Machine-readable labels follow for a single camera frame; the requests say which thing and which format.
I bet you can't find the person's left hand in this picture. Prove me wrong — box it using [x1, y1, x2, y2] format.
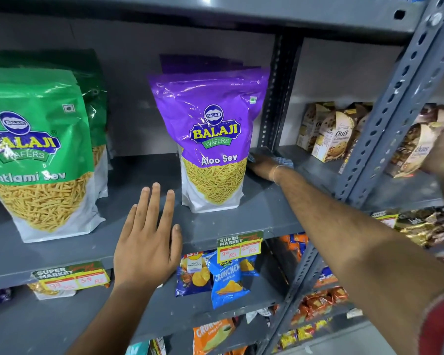
[113, 182, 184, 292]

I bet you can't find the person's right hand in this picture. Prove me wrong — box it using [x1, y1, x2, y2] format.
[246, 156, 282, 186]

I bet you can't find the blue cleaning cloth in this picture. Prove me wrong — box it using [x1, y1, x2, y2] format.
[247, 153, 295, 170]

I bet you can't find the person's right forearm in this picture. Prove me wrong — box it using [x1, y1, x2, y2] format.
[276, 165, 444, 355]

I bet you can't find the person's left forearm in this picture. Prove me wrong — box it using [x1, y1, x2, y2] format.
[65, 283, 165, 355]

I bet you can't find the blue round chips packet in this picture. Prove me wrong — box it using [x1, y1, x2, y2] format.
[175, 251, 217, 298]

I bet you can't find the grey metal shelf rack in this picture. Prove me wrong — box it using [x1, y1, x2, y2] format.
[0, 0, 444, 355]

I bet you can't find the large purple snack packet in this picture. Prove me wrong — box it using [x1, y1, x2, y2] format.
[159, 54, 245, 75]
[148, 67, 271, 214]

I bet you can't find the yellow red price label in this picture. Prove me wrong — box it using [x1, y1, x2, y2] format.
[371, 209, 400, 230]
[216, 231, 264, 260]
[31, 260, 111, 292]

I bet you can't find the blue triangle chips packet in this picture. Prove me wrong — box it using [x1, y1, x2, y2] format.
[240, 255, 260, 278]
[207, 259, 252, 310]

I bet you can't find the beige oat cookie box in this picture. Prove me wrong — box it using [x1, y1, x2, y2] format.
[411, 103, 444, 145]
[338, 103, 374, 175]
[312, 111, 356, 163]
[297, 102, 336, 152]
[386, 123, 436, 179]

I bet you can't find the grey slotted rack upright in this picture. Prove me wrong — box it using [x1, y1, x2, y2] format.
[258, 31, 305, 151]
[257, 0, 444, 355]

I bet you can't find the row of orange blue packets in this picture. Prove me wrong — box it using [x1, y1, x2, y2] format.
[280, 233, 310, 257]

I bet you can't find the orange snack packet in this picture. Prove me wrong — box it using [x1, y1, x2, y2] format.
[192, 318, 238, 355]

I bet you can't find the white yellow snack packet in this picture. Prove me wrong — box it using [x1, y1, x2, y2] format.
[27, 283, 77, 301]

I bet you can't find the white striped snack packet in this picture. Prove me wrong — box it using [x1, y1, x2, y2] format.
[148, 337, 167, 355]

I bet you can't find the small white packet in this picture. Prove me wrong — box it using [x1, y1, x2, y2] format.
[245, 308, 273, 324]

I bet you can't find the teal snack packet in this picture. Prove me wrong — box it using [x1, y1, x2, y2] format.
[125, 340, 151, 355]

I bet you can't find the large green snack packet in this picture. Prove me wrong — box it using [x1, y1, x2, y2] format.
[0, 50, 110, 199]
[0, 67, 106, 244]

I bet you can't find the row of small red packets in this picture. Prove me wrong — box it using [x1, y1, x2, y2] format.
[292, 267, 350, 326]

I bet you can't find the row of small yellow packets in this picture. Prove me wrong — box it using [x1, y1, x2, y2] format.
[278, 317, 333, 350]

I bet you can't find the pile of dark gold packets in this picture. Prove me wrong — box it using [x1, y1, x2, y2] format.
[395, 206, 444, 268]

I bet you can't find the red and white sleeve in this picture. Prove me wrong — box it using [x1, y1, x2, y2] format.
[418, 288, 444, 355]

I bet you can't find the thin thread bracelet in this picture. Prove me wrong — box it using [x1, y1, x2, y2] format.
[272, 165, 290, 186]

